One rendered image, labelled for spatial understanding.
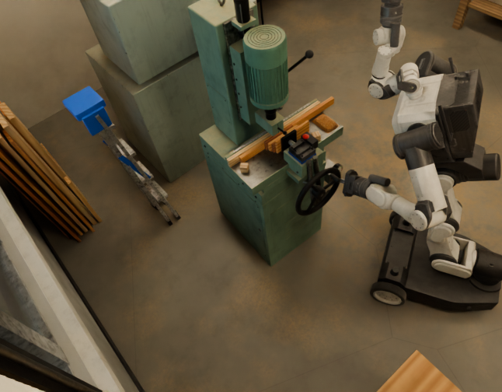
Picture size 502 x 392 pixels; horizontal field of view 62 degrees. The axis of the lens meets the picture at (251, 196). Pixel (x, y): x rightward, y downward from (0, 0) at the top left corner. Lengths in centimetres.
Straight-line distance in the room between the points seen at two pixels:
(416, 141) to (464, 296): 128
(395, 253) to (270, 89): 132
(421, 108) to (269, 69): 60
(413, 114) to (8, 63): 317
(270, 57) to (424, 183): 75
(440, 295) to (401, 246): 34
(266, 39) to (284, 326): 163
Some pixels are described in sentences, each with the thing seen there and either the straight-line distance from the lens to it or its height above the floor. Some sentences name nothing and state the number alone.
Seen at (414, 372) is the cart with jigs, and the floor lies 53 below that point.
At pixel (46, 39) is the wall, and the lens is 398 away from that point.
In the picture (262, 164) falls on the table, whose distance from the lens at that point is 206.
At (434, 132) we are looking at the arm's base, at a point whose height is 139.
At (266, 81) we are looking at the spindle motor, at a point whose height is 135.
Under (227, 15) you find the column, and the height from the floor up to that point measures 152.
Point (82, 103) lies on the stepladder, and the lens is 226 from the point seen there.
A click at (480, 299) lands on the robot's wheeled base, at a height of 17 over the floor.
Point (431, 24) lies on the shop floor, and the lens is 469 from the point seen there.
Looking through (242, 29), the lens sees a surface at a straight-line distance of 181.
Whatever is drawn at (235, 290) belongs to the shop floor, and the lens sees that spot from 271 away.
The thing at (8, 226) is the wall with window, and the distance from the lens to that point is 237.
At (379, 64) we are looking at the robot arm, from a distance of 204.
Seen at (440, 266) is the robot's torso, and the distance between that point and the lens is 254.
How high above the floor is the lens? 248
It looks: 54 degrees down
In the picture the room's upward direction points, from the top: 10 degrees counter-clockwise
